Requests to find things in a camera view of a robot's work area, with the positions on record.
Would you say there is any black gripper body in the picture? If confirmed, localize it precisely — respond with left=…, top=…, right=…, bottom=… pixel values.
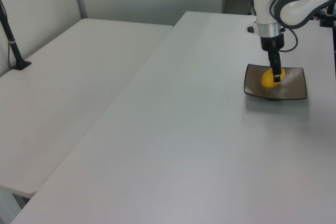
left=260, top=33, right=286, bottom=52

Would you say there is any yellow lemon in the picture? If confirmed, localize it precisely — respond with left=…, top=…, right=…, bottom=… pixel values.
left=261, top=67, right=287, bottom=89

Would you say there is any square brown ceramic plate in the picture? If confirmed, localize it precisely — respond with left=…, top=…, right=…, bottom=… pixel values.
left=243, top=63, right=308, bottom=101

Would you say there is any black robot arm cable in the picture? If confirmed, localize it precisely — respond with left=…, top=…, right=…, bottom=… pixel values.
left=269, top=0, right=311, bottom=52

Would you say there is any black pole stand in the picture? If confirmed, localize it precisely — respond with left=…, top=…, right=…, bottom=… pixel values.
left=0, top=0, right=33, bottom=71

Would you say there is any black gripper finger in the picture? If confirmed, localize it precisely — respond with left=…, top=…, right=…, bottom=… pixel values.
left=267, top=47, right=282, bottom=83

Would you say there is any white table leg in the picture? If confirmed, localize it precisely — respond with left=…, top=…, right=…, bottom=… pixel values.
left=0, top=189, right=22, bottom=224

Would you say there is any black equipment mount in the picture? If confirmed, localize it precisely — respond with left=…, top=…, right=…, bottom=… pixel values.
left=311, top=5, right=336, bottom=28

